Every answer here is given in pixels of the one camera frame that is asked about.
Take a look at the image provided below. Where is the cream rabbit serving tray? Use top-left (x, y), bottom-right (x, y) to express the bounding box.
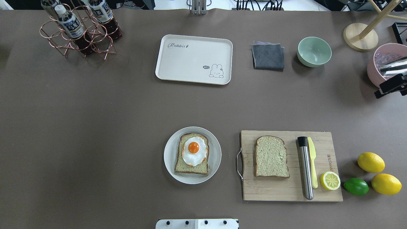
top-left (155, 34), bottom-right (233, 85)

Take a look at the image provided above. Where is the half lemon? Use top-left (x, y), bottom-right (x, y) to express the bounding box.
top-left (320, 171), bottom-right (341, 191)

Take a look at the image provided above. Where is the green lime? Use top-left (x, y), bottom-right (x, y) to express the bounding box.
top-left (343, 178), bottom-right (369, 196)

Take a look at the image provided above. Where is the tea bottle right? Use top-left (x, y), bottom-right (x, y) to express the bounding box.
top-left (89, 0), bottom-right (122, 40)

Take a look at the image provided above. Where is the fried egg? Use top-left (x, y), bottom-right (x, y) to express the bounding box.
top-left (182, 136), bottom-right (208, 167)

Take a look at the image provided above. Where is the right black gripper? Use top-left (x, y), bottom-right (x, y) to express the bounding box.
top-left (375, 73), bottom-right (407, 99)

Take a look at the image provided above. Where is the bamboo cutting board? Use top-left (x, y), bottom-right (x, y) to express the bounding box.
top-left (240, 130), bottom-right (338, 201)

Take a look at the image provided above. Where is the steel muddler black head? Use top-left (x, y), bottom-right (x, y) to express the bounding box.
top-left (297, 136), bottom-right (314, 200)

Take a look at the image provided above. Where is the wooden mug stand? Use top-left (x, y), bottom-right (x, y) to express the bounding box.
top-left (343, 0), bottom-right (407, 52)

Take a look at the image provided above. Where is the steel shaker in bowl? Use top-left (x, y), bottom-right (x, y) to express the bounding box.
top-left (379, 57), bottom-right (407, 76)

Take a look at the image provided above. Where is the mint green bowl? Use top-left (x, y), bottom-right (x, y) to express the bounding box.
top-left (297, 37), bottom-right (332, 67)

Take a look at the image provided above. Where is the bread slice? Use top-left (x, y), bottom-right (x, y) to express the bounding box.
top-left (253, 136), bottom-right (290, 179)
top-left (175, 133), bottom-right (210, 175)

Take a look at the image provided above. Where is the upper whole lemon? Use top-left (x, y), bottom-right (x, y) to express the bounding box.
top-left (357, 152), bottom-right (385, 173)

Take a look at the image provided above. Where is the grey folded cloth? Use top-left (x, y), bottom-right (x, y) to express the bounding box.
top-left (251, 42), bottom-right (285, 71)

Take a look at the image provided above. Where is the yellow plastic knife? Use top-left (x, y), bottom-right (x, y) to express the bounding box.
top-left (307, 137), bottom-right (318, 189)

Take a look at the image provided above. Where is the copper wire bottle rack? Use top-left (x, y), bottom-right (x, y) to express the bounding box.
top-left (40, 0), bottom-right (117, 59)

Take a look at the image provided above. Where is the tea bottle front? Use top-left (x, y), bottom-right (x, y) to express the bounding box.
top-left (54, 4), bottom-right (93, 55)

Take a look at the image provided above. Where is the whole lemon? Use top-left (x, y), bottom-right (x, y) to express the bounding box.
top-left (371, 173), bottom-right (402, 195)
top-left (357, 152), bottom-right (385, 173)

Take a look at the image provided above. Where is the pink bowl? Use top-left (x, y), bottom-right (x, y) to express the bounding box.
top-left (367, 43), bottom-right (407, 87)

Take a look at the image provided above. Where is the lower whole lemon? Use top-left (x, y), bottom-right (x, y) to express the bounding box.
top-left (371, 173), bottom-right (402, 195)

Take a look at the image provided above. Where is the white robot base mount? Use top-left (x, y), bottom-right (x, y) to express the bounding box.
top-left (155, 219), bottom-right (239, 229)

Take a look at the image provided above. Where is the white round plate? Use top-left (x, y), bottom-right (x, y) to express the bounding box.
top-left (164, 127), bottom-right (222, 184)

